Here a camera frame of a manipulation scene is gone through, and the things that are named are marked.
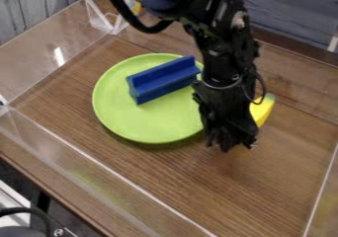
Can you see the yellow toy banana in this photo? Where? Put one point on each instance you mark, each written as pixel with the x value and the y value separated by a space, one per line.
pixel 261 111

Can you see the yellow labelled tin can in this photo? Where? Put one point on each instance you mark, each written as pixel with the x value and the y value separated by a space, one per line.
pixel 132 0

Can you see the green round plate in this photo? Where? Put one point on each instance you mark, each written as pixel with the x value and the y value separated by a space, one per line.
pixel 165 120

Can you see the clear acrylic corner bracket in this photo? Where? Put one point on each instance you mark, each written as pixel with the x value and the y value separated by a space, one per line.
pixel 106 22

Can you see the clear acrylic tray wall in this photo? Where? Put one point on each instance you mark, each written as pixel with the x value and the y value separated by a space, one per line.
pixel 176 190

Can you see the blue plastic block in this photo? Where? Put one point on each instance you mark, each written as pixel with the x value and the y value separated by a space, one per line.
pixel 162 79

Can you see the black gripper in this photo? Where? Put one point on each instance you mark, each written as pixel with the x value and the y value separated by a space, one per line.
pixel 224 106

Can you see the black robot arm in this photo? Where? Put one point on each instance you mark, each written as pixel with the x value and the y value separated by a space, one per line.
pixel 231 83

